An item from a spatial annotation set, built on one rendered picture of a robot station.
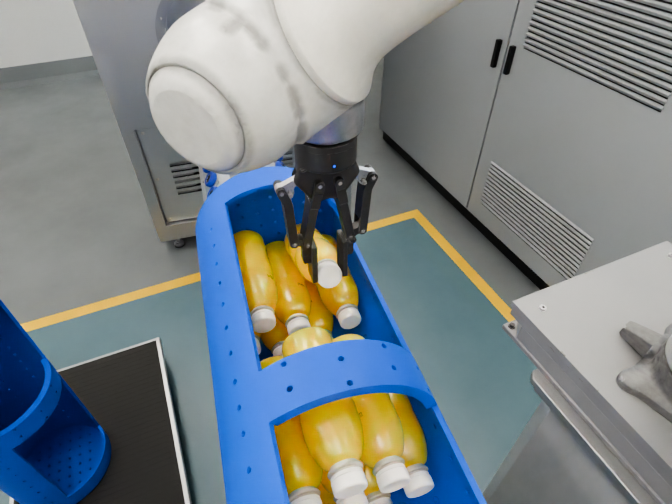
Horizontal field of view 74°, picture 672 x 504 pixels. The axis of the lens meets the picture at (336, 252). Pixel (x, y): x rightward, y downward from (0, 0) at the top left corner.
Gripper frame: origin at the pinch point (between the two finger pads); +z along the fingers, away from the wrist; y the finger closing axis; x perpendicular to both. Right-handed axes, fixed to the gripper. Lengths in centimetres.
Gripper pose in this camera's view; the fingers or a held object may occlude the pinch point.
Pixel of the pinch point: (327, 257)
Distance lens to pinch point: 65.4
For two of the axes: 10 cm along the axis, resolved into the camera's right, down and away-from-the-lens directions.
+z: 0.0, 7.3, 6.8
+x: 2.9, 6.5, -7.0
